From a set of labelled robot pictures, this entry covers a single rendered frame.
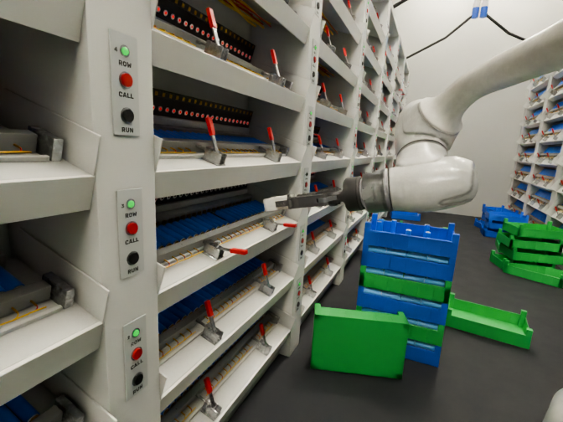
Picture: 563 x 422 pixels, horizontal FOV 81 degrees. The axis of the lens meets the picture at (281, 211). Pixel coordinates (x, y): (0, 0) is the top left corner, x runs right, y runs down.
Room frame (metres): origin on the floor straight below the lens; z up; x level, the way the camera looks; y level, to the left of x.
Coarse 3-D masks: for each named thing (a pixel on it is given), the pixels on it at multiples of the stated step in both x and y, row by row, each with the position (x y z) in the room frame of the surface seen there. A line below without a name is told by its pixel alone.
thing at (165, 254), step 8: (256, 216) 0.89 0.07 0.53; (264, 216) 0.91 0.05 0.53; (272, 216) 0.97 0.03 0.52; (232, 224) 0.78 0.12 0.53; (240, 224) 0.80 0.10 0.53; (248, 224) 0.84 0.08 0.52; (208, 232) 0.70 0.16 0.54; (216, 232) 0.71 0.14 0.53; (224, 232) 0.73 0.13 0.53; (232, 232) 0.77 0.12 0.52; (248, 232) 0.81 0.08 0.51; (184, 240) 0.63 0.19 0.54; (192, 240) 0.64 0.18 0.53; (200, 240) 0.65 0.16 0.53; (168, 248) 0.58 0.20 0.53; (176, 248) 0.59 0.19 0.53; (184, 248) 0.61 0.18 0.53; (192, 248) 0.63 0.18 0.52; (160, 256) 0.55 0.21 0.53; (168, 256) 0.57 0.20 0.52; (176, 256) 0.59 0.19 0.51; (184, 256) 0.59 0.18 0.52; (192, 256) 0.61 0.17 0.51
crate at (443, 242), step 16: (368, 224) 1.13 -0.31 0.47; (384, 224) 1.30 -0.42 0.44; (400, 224) 1.27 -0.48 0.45; (416, 224) 1.25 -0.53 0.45; (448, 224) 1.21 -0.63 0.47; (368, 240) 1.13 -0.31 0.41; (384, 240) 1.11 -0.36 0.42; (400, 240) 1.09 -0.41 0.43; (416, 240) 1.07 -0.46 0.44; (432, 240) 1.05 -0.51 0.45; (448, 240) 1.19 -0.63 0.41; (448, 256) 1.03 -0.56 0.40
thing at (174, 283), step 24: (240, 192) 1.04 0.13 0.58; (264, 192) 1.08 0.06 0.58; (288, 216) 1.04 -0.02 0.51; (240, 240) 0.76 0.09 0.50; (264, 240) 0.82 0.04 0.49; (192, 264) 0.59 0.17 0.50; (216, 264) 0.62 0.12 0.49; (240, 264) 0.73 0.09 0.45; (168, 288) 0.50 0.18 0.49; (192, 288) 0.57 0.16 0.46
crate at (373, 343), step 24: (336, 312) 1.00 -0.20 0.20; (360, 312) 1.00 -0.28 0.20; (312, 336) 0.98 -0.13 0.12; (336, 336) 0.97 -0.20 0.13; (360, 336) 0.96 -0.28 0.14; (384, 336) 0.96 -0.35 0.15; (312, 360) 0.98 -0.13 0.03; (336, 360) 0.97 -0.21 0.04; (360, 360) 0.96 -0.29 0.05; (384, 360) 0.95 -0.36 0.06
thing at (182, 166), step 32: (160, 96) 0.71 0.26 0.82; (160, 128) 0.70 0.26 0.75; (192, 128) 0.81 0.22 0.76; (224, 128) 0.94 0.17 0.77; (256, 128) 1.10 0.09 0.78; (160, 160) 0.55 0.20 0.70; (192, 160) 0.61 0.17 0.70; (224, 160) 0.65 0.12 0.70; (256, 160) 0.82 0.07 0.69; (288, 160) 0.98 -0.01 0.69; (160, 192) 0.50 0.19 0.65; (192, 192) 0.57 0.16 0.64
